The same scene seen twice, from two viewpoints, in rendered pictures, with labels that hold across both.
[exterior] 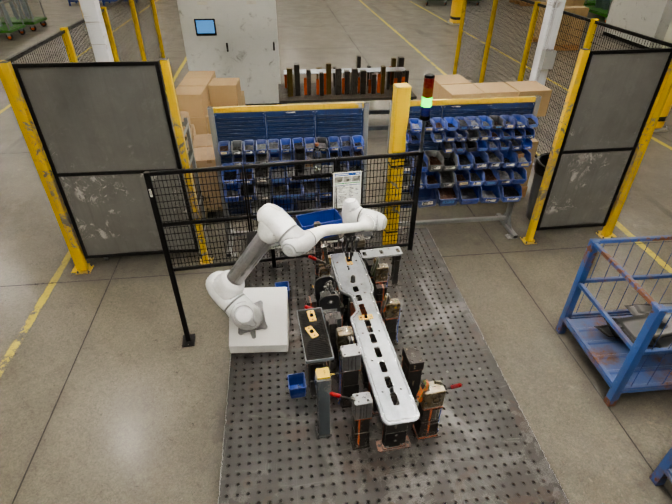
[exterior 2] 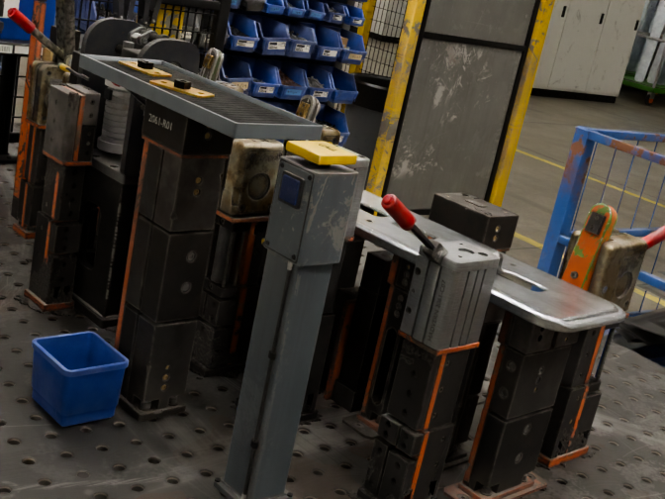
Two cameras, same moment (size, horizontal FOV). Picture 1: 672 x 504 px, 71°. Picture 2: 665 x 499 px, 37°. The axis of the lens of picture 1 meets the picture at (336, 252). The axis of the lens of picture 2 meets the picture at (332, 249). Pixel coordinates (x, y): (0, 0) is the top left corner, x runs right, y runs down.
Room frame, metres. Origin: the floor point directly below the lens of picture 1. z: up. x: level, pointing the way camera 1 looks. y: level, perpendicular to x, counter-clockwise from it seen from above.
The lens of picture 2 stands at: (0.52, 0.67, 1.39)
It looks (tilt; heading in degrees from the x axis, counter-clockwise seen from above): 17 degrees down; 325
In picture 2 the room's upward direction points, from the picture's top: 12 degrees clockwise
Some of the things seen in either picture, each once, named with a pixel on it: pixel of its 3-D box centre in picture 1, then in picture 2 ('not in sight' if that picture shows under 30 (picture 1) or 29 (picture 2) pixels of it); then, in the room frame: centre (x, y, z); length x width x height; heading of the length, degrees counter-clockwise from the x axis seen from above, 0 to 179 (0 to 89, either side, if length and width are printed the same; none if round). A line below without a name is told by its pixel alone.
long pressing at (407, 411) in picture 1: (367, 320); (271, 163); (1.98, -0.19, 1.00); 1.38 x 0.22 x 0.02; 11
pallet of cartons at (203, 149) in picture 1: (195, 158); not in sight; (5.30, 1.71, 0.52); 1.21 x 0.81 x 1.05; 11
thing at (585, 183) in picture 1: (595, 154); (471, 50); (4.36, -2.58, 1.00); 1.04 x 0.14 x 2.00; 97
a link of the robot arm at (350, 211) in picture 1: (352, 211); not in sight; (2.45, -0.10, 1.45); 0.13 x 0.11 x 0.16; 60
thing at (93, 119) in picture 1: (120, 176); not in sight; (3.81, 1.94, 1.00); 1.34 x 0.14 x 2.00; 97
